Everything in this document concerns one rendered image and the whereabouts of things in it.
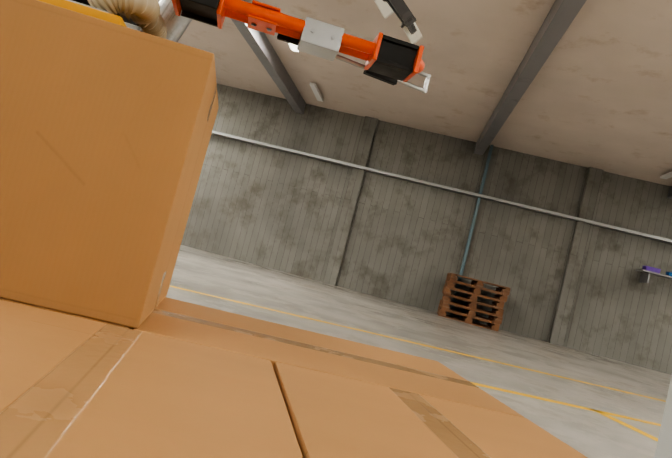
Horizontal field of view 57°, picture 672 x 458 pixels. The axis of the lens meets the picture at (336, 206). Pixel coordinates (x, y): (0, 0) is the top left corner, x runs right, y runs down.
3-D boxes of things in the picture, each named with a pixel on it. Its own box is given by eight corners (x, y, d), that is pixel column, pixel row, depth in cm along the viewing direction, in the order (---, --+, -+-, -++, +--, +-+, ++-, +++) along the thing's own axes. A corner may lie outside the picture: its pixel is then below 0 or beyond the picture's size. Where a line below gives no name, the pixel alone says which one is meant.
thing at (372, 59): (372, 58, 108) (379, 31, 108) (363, 69, 115) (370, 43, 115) (417, 73, 109) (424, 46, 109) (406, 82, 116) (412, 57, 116)
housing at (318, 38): (300, 39, 107) (306, 15, 107) (296, 51, 113) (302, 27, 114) (339, 52, 108) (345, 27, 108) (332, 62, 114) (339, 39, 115)
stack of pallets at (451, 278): (494, 328, 1361) (504, 287, 1368) (500, 332, 1273) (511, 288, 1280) (435, 312, 1378) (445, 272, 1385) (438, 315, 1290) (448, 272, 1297)
